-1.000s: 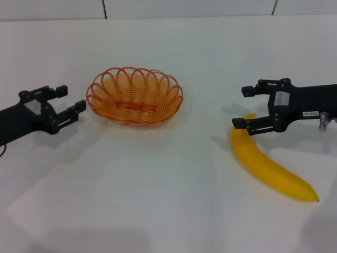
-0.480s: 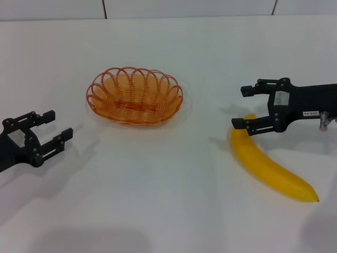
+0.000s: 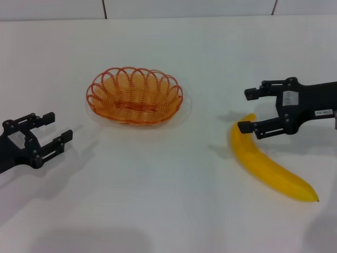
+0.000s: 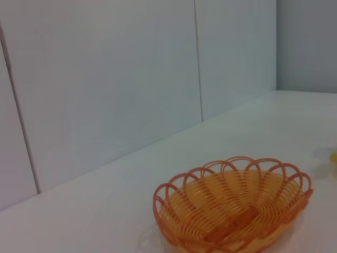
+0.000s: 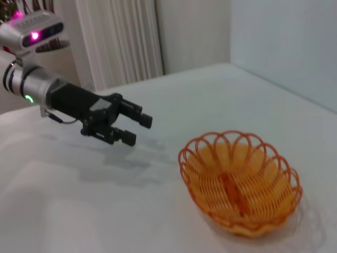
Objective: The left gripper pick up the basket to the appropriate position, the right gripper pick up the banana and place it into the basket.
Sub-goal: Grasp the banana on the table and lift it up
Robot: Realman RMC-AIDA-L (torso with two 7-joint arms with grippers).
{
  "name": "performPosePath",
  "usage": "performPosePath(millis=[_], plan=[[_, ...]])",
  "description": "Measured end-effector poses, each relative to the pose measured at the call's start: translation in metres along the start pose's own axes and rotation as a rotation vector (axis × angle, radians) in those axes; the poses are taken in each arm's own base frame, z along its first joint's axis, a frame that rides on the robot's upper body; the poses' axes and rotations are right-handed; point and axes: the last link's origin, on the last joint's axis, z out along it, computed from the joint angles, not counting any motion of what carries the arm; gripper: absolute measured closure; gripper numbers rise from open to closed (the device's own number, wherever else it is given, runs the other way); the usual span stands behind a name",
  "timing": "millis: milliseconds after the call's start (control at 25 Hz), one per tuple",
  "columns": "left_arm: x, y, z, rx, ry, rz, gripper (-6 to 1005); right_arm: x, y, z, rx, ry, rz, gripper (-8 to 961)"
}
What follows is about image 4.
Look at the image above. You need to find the orange plastic woven basket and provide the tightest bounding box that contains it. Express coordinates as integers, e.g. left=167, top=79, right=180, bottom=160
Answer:
left=152, top=155, right=314, bottom=253

